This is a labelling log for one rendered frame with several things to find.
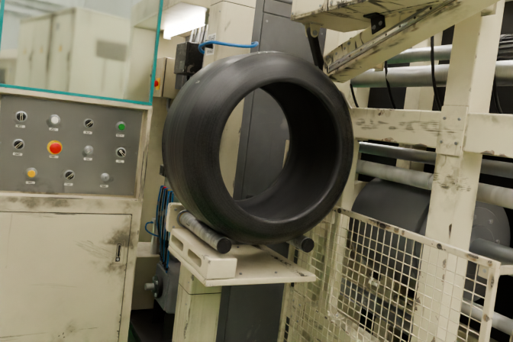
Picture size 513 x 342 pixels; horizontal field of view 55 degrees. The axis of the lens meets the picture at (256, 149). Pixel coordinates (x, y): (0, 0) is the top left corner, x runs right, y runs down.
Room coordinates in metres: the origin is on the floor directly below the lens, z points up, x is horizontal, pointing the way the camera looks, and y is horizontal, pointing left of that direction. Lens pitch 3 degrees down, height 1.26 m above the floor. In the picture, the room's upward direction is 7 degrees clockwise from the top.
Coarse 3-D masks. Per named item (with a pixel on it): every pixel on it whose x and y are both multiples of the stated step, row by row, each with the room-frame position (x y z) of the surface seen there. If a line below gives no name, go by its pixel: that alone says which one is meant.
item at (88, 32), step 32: (32, 0) 1.74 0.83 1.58; (64, 0) 1.78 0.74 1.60; (96, 0) 1.83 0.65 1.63; (128, 0) 1.89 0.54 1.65; (160, 0) 1.93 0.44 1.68; (0, 32) 1.69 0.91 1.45; (32, 32) 1.74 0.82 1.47; (64, 32) 1.79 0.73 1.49; (96, 32) 1.84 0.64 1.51; (128, 32) 1.89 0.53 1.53; (0, 64) 1.70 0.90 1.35; (32, 64) 1.75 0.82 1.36; (64, 64) 1.79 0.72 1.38; (96, 64) 1.84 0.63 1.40; (128, 64) 1.90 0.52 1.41; (96, 96) 1.84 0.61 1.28; (128, 96) 1.90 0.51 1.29
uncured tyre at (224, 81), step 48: (192, 96) 1.37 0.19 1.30; (240, 96) 1.34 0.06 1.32; (288, 96) 1.73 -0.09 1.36; (336, 96) 1.49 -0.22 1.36; (192, 144) 1.32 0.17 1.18; (336, 144) 1.53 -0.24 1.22; (192, 192) 1.34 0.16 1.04; (288, 192) 1.74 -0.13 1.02; (336, 192) 1.51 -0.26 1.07; (240, 240) 1.42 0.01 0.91; (288, 240) 1.49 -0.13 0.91
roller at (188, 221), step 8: (184, 216) 1.64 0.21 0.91; (192, 216) 1.62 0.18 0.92; (184, 224) 1.62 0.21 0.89; (192, 224) 1.55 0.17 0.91; (200, 224) 1.52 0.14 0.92; (192, 232) 1.56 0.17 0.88; (200, 232) 1.48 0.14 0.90; (208, 232) 1.44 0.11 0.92; (216, 232) 1.43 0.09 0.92; (208, 240) 1.42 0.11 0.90; (216, 240) 1.38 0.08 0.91; (224, 240) 1.37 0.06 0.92; (216, 248) 1.37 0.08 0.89; (224, 248) 1.37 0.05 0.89
